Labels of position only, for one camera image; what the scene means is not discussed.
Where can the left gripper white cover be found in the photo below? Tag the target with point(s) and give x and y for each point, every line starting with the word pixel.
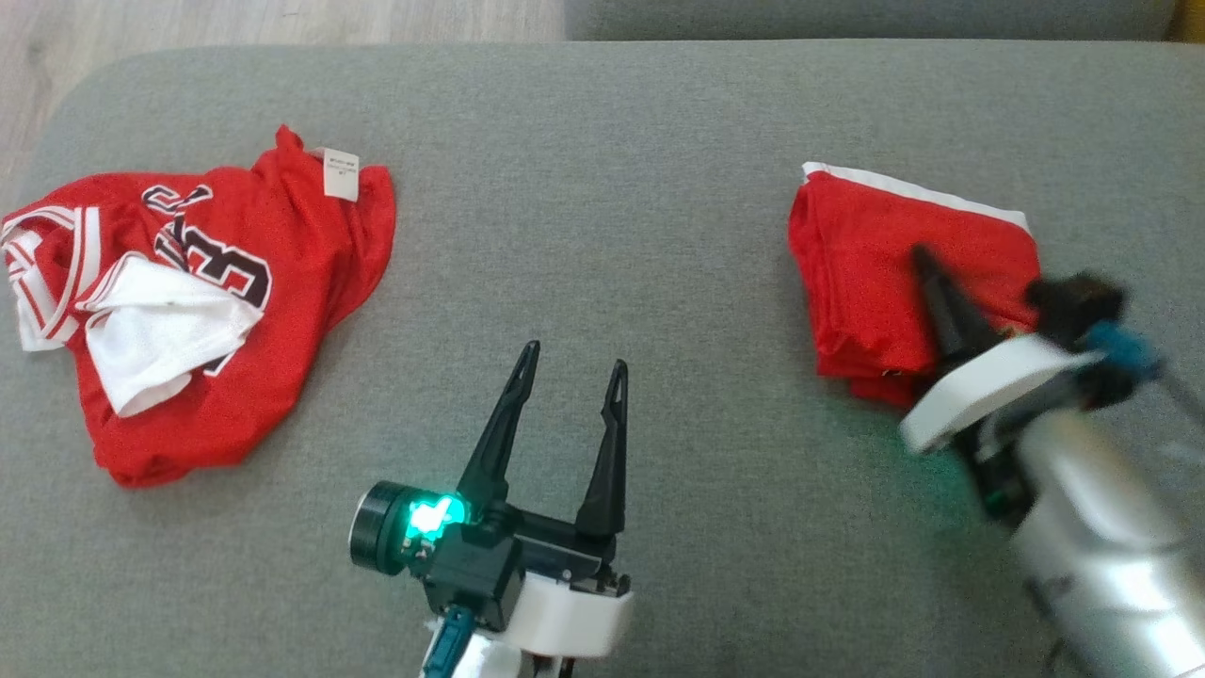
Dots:
pixel 574 617

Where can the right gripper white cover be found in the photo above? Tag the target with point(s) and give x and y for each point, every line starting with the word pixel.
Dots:
pixel 988 386

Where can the red shorts white trim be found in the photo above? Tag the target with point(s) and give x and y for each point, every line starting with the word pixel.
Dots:
pixel 866 282

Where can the red basketball jersey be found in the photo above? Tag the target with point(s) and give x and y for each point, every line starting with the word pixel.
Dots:
pixel 311 264

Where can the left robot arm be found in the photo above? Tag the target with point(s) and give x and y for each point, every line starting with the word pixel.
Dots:
pixel 494 659

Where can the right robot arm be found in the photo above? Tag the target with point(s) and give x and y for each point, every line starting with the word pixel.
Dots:
pixel 1111 546

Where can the large grey sofa ottoman cushion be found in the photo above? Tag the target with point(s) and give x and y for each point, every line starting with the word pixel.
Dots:
pixel 612 235

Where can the grey sofa seat cushion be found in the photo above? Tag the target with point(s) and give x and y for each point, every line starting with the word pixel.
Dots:
pixel 847 17

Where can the long yellow sofa back cushion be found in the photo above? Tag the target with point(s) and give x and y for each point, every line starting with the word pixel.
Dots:
pixel 1191 14

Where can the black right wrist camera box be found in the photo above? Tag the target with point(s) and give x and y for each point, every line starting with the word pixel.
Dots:
pixel 1073 306

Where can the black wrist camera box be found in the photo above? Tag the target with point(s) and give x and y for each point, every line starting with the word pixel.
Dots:
pixel 1073 306
pixel 471 579

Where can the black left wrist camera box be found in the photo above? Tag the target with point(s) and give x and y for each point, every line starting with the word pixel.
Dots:
pixel 471 579

